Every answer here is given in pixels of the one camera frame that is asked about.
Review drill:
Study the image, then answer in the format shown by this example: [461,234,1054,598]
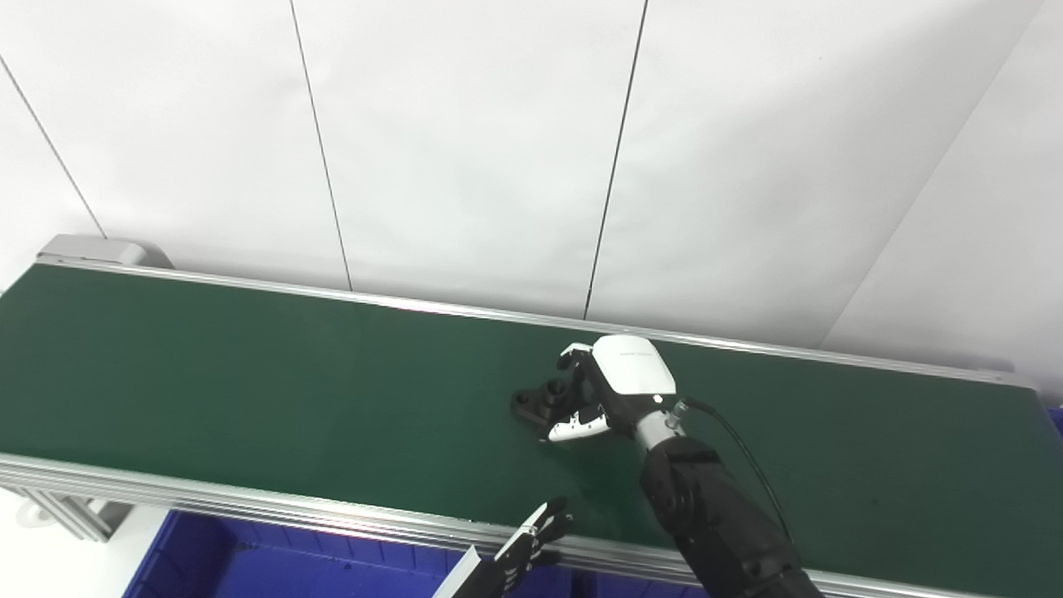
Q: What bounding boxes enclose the green conveyor belt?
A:
[0,256,1063,598]
[0,264,1063,596]

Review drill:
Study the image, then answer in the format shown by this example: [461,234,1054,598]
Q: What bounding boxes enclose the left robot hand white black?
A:
[432,497,575,598]

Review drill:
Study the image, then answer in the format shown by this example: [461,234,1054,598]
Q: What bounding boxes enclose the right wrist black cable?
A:
[676,396,795,542]

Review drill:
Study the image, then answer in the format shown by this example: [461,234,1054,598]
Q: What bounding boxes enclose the grey conveyor end housing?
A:
[37,234,175,270]

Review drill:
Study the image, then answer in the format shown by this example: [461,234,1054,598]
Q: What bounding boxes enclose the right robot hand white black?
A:
[548,335,678,443]

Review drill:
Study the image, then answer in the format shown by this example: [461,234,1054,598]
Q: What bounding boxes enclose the black metal flange part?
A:
[510,377,587,434]

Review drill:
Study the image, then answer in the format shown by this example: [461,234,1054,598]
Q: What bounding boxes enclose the aluminium profile conveyor leg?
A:
[17,486,135,543]

